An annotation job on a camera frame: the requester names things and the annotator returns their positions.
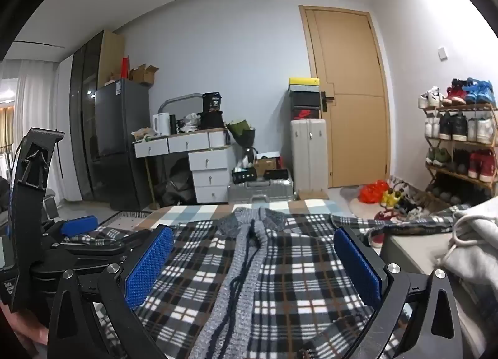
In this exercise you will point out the wooden shoe rack with shoes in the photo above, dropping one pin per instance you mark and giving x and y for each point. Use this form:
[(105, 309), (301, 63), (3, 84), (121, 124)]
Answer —
[(455, 125)]

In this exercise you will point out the small cardboard box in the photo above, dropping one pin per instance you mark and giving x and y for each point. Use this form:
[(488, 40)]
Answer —
[(266, 166)]

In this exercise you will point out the white crumpled bag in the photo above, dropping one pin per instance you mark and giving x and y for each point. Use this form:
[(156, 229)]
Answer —
[(190, 120)]

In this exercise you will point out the black backpack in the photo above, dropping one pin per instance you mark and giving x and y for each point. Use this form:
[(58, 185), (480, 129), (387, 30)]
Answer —
[(212, 121)]

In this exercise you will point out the dark glass wardrobe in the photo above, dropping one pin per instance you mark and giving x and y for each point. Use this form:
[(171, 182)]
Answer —
[(83, 110)]

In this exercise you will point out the white wardrobe cabinet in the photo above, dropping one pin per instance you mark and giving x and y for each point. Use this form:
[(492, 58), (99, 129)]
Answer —
[(309, 156)]

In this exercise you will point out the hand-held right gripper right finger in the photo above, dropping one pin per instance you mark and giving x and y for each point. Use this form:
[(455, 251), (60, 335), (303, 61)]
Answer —
[(358, 265)]

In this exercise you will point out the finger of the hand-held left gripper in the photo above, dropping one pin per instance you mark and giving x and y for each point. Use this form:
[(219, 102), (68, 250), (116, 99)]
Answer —
[(79, 226), (97, 250)]

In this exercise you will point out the grey curved metal frame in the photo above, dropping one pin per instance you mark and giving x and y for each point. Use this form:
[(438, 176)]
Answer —
[(175, 99)]

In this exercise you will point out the red box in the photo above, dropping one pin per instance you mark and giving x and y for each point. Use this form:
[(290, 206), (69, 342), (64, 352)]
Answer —
[(124, 67)]

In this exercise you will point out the silver suitcase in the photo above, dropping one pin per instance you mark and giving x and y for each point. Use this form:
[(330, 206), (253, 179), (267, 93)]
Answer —
[(258, 190)]

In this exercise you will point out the black box with lights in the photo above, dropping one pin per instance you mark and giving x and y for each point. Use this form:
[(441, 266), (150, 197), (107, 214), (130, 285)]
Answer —
[(243, 175)]

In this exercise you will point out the white desk with drawers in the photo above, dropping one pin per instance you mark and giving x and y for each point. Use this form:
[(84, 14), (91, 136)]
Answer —
[(194, 156)]

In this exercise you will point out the wooden door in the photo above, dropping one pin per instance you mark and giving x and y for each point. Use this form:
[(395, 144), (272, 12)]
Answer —
[(350, 71)]

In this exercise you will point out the black thermos cup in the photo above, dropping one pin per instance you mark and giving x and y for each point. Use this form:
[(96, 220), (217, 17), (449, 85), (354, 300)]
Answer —
[(173, 123)]

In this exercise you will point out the dark bag under desk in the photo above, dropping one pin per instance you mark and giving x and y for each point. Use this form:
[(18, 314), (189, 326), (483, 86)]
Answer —
[(175, 184)]

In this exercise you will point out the flat black box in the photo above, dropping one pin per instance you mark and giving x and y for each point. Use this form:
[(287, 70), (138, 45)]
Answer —
[(278, 174)]

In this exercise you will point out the white wall switch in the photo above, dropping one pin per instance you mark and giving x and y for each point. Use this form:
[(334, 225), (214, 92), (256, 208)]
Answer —
[(442, 53)]

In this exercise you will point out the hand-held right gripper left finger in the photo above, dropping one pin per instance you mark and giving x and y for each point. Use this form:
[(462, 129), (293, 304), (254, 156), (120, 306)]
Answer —
[(149, 269)]

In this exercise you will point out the red shoe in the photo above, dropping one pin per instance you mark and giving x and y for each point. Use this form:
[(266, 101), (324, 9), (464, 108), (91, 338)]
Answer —
[(383, 215)]

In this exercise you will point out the person's left hand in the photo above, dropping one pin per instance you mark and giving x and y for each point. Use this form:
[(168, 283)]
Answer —
[(19, 328)]

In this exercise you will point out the open cardboard box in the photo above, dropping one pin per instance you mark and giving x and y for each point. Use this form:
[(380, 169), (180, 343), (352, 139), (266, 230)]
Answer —
[(144, 73)]

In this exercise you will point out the grey fringed floor rug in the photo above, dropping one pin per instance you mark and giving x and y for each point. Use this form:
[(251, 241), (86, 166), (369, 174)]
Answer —
[(120, 223)]

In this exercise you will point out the yellow shoe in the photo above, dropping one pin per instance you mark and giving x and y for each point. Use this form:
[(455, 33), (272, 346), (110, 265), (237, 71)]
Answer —
[(391, 197)]

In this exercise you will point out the dark grey refrigerator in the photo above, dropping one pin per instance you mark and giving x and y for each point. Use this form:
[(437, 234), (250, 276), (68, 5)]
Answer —
[(120, 129)]

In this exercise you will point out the plaid fleece jacket grey knit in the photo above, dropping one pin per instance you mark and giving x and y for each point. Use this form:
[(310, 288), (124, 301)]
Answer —
[(295, 250)]

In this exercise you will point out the black round tub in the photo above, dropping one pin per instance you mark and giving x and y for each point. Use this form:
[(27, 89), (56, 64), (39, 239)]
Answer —
[(212, 102)]

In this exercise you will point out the dark wrapped flower bouquet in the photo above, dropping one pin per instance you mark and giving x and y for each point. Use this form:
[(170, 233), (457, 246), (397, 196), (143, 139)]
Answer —
[(241, 131)]

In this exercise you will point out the checkered bed sheet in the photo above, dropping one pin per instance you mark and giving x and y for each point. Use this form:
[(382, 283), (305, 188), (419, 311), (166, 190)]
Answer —
[(202, 211)]

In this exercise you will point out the beige papers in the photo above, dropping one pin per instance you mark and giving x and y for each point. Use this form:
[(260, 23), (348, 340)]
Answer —
[(144, 133)]

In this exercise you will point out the white bag on side table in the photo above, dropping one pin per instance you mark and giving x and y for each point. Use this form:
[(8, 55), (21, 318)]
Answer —
[(474, 242)]

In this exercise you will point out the yellow lid shoe box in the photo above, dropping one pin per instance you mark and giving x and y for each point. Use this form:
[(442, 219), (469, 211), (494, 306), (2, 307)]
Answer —
[(303, 82)]

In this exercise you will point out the white electric kettle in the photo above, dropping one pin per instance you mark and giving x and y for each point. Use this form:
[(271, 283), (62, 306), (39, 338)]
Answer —
[(161, 124)]

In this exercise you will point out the orange plastic bag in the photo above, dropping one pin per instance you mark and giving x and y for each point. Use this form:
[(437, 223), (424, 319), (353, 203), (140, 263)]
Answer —
[(371, 192)]

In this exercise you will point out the white curtain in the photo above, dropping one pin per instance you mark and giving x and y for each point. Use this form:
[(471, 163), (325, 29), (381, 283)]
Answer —
[(35, 110)]

